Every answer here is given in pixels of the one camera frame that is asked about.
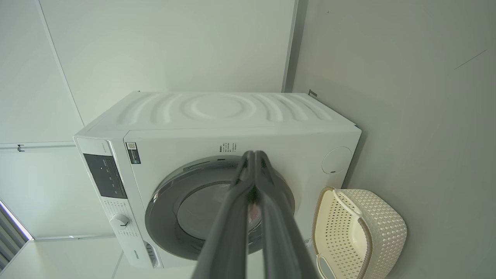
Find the cream perforated laundry basket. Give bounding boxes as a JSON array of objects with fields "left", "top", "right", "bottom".
[{"left": 312, "top": 187, "right": 407, "bottom": 279}]

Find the black QR code label sticker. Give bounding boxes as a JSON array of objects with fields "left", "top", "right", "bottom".
[{"left": 126, "top": 142, "right": 141, "bottom": 164}]

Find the white washing machine dial knob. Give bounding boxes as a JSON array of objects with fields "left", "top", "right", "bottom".
[{"left": 110, "top": 214, "right": 130, "bottom": 231}]

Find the white front-load washing machine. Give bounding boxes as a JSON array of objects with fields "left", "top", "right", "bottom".
[{"left": 74, "top": 91, "right": 362, "bottom": 269}]

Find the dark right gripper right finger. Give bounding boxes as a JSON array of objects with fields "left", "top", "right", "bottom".
[{"left": 255, "top": 151, "right": 320, "bottom": 279}]

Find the white oval filter access cover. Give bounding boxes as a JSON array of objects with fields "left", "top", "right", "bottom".
[{"left": 322, "top": 146, "right": 352, "bottom": 174}]

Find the dark washing machine display panel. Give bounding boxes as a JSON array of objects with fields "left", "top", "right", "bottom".
[{"left": 83, "top": 154, "right": 127, "bottom": 199}]

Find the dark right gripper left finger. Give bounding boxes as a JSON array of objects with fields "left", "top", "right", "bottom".
[{"left": 192, "top": 152, "right": 255, "bottom": 279}]

